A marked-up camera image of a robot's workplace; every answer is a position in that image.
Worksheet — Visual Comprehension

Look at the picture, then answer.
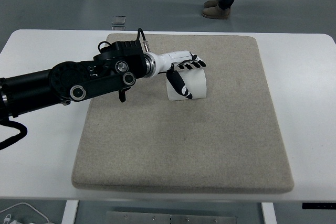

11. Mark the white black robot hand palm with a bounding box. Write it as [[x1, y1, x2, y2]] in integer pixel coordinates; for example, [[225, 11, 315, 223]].
[[144, 50, 196, 77]]

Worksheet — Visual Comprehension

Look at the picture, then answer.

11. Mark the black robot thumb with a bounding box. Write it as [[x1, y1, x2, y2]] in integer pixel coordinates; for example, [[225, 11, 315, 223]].
[[166, 67, 193, 100]]

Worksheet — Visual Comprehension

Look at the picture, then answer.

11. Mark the clear plastic floor box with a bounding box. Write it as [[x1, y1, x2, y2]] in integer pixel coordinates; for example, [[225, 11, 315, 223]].
[[111, 15, 126, 31]]

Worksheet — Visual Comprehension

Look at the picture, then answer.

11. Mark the white cable on floor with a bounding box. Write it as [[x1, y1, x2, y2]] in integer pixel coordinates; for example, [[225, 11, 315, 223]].
[[0, 202, 51, 224]]

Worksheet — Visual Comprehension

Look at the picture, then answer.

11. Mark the beige felt mat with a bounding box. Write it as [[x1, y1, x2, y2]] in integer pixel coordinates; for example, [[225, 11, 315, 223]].
[[72, 34, 294, 194]]

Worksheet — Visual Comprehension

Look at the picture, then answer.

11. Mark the person right brown boot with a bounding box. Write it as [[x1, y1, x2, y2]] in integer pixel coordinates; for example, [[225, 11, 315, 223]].
[[201, 6, 231, 19]]

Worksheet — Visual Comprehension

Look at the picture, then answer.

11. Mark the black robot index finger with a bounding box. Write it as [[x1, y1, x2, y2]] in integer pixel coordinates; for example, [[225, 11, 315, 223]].
[[198, 60, 207, 67]]

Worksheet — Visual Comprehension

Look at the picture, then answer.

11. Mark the white table leg left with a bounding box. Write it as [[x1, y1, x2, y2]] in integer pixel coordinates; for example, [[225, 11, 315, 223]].
[[61, 200, 79, 224]]

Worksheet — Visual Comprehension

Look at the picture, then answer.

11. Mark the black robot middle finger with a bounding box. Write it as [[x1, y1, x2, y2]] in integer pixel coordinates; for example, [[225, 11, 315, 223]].
[[192, 62, 201, 68]]

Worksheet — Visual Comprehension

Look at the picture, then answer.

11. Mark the white ribbed cup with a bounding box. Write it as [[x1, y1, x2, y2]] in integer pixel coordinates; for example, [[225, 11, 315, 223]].
[[166, 69, 207, 101]]

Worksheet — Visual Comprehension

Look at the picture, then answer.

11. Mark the black table control panel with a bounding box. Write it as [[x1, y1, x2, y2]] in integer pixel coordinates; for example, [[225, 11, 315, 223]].
[[302, 202, 336, 210]]

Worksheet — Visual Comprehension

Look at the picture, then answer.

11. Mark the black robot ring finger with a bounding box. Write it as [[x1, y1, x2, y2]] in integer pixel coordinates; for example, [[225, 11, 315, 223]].
[[185, 63, 194, 70]]

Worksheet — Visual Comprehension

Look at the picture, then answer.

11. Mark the white table leg right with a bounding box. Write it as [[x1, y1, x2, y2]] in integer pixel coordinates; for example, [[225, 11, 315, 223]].
[[261, 202, 277, 224]]

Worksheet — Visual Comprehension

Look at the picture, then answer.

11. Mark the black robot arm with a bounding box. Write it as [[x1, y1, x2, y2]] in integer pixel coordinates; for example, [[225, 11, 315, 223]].
[[1, 39, 206, 120]]

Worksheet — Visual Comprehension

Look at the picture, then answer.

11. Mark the person brown boot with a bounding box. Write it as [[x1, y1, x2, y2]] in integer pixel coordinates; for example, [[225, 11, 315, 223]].
[[201, 6, 231, 19], [204, 0, 219, 8]]

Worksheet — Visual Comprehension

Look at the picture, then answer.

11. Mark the person left brown boot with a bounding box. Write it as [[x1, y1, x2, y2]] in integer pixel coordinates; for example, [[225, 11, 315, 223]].
[[204, 0, 219, 8]]

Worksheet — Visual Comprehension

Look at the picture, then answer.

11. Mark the white table leg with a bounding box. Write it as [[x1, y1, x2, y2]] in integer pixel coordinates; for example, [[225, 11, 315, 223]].
[[261, 202, 277, 224], [61, 200, 79, 224]]

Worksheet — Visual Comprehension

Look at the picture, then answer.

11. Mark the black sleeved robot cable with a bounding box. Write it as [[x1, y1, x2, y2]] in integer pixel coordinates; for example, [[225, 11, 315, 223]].
[[0, 120, 28, 151]]

